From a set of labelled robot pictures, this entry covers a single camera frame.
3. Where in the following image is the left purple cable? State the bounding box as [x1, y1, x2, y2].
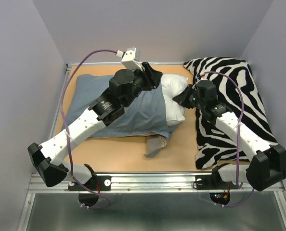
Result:
[61, 49, 111, 210]

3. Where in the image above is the zebra print pillow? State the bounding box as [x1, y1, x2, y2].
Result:
[183, 57, 278, 169]

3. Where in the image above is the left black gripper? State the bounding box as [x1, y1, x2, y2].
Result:
[123, 62, 163, 108]

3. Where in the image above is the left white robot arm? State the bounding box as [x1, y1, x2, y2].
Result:
[27, 62, 163, 190]

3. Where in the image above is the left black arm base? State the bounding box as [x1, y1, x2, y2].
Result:
[67, 175, 112, 210]

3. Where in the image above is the grey-blue pillowcase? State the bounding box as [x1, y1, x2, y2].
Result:
[65, 74, 174, 157]

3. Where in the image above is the aluminium front rail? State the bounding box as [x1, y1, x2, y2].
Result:
[27, 172, 286, 193]

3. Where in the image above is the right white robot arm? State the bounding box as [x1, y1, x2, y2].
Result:
[173, 80, 286, 192]

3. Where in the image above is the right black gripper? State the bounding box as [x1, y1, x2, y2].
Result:
[174, 83, 206, 110]

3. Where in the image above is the white pillow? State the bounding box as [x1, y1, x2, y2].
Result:
[161, 74, 188, 126]

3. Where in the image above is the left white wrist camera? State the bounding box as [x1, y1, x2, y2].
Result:
[121, 47, 142, 71]

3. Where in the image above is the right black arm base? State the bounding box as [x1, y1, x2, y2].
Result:
[192, 174, 238, 207]

